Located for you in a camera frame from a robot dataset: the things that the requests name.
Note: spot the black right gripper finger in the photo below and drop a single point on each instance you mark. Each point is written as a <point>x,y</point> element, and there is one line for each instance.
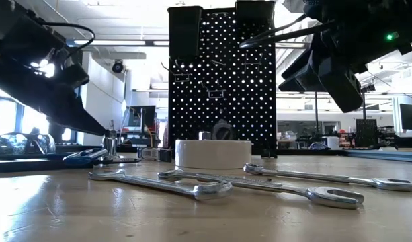
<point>304,67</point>
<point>306,85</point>

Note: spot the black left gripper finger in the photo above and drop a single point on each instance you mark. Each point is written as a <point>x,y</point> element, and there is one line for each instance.
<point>41,97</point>

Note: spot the black perforated peg board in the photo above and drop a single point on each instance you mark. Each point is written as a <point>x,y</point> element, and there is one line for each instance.
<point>232,117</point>

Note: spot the large silver socket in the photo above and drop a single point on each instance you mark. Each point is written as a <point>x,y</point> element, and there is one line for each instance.
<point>110,144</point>

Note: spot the silver combination wrench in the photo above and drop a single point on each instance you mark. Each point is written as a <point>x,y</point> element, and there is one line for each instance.
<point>259,185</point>
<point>158,184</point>
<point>326,177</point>

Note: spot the grey round notched knob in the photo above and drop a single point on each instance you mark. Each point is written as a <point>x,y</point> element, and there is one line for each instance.
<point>223,131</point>

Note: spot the small silver socket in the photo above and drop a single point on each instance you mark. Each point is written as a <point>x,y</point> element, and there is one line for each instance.
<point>205,135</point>

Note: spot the white tape roll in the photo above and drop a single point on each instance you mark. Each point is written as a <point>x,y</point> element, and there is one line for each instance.
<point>212,154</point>

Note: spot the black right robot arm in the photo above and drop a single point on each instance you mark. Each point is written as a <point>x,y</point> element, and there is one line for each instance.
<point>377,20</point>

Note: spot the black pole stand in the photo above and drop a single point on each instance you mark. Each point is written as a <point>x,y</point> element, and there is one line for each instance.
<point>316,114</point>

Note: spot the black building column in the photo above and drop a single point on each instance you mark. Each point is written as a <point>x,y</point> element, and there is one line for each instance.
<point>56,134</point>

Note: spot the clear safety glasses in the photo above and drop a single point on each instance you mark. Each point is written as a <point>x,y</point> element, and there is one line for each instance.
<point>17,142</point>

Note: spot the black perforated box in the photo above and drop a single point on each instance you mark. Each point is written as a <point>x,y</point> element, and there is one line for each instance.
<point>366,132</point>

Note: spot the black computer monitor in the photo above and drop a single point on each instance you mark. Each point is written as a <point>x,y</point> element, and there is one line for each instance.
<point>410,117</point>

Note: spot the short black plastic bin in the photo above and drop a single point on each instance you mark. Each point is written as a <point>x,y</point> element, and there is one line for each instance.
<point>254,10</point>

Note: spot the long ceiling light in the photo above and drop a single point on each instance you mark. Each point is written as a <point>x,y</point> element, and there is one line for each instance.
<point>108,42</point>

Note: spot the blue flat mat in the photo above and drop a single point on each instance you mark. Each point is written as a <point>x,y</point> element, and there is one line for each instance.
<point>400,156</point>

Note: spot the tall black plastic bin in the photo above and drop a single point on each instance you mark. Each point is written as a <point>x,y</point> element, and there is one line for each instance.
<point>185,33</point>

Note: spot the small clear and black box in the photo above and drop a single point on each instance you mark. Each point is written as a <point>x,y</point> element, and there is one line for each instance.
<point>152,154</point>

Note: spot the black aluminium rig frame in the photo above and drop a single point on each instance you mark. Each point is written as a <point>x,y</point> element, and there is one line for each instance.
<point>293,152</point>

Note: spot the round black wall camera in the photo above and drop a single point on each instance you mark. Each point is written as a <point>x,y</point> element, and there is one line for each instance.
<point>117,66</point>

